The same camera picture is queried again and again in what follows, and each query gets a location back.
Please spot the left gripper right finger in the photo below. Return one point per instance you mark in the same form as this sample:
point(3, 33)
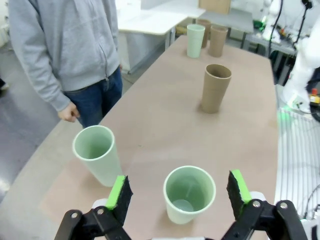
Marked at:
point(237, 197)

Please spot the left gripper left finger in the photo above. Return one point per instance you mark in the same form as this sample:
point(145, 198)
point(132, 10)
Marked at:
point(122, 200)

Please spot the pale green plastic cup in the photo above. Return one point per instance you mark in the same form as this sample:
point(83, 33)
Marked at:
point(195, 45)
point(100, 162)
point(190, 185)

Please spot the brown plastic cup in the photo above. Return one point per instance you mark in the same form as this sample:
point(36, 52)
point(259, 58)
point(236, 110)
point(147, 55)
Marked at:
point(216, 45)
point(212, 95)
point(207, 35)

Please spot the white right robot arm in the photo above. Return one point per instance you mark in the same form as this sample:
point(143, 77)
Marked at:
point(303, 67)

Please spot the person's right forearm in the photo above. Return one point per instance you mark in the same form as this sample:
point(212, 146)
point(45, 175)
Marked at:
point(47, 87)

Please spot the person's right hand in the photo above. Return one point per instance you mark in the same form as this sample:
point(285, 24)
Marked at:
point(68, 113)

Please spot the grooved aluminium mounting plate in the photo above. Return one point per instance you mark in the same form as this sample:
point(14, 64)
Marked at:
point(295, 150)

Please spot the yellow emergency stop button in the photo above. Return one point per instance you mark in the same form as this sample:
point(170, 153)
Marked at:
point(315, 98)

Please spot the person in grey hoodie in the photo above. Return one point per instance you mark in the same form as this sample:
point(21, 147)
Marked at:
point(75, 37)

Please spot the grey table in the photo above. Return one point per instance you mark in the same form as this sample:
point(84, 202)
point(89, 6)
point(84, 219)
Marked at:
point(237, 20)

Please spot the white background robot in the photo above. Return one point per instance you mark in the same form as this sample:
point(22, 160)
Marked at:
point(271, 22)

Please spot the white table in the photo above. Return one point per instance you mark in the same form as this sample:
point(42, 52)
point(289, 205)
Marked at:
point(150, 22)

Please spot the large cardboard box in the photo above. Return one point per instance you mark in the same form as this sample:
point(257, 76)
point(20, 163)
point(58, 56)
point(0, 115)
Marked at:
point(215, 6)

